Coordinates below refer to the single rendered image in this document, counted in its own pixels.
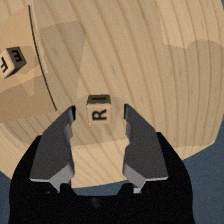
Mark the beige letter block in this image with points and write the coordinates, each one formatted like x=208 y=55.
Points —
x=99 y=109
x=11 y=61

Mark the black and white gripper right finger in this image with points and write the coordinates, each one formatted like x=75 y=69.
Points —
x=152 y=165

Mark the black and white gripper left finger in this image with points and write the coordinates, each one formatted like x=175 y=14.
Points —
x=47 y=163

